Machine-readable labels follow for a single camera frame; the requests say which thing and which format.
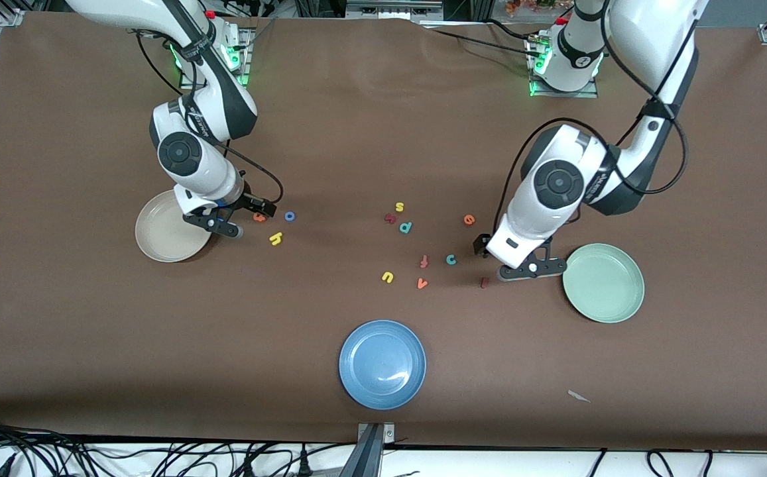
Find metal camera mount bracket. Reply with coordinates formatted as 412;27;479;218
355;422;397;477

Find brown table cover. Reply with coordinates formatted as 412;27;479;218
0;12;767;452

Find grey metal box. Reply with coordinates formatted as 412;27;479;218
345;0;445;21

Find blue plate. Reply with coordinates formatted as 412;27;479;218
339;320;427;411

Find black base cable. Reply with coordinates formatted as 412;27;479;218
433;19;550;57

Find orange flower decoration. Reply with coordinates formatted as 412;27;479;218
504;0;560;15

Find beige brown plate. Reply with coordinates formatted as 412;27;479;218
135;189;215;263

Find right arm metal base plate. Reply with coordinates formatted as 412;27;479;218
179;30;253;91

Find tangled black cables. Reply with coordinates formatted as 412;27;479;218
0;414;357;477

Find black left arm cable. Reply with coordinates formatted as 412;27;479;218
495;0;689;229

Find pale green plate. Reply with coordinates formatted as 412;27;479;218
561;243;646;324

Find looped black hanging cable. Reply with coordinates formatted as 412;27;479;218
647;449;676;477

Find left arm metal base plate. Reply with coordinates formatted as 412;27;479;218
528;33;599;99

